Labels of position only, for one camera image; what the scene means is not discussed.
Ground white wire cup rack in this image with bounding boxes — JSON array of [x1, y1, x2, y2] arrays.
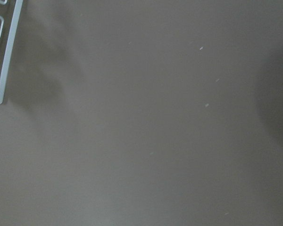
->
[[0, 0, 23, 104]]

